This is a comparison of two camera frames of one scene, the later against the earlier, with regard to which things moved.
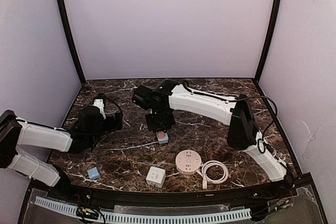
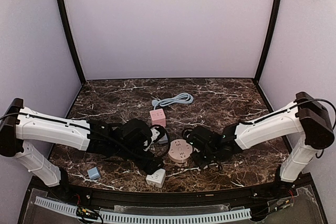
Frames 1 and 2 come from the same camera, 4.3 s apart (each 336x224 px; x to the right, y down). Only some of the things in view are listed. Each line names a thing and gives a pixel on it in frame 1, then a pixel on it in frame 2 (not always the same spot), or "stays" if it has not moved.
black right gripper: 159,124 → 197,159
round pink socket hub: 188,161 → 180,150
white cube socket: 156,177 stays
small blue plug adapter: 94,173 stays
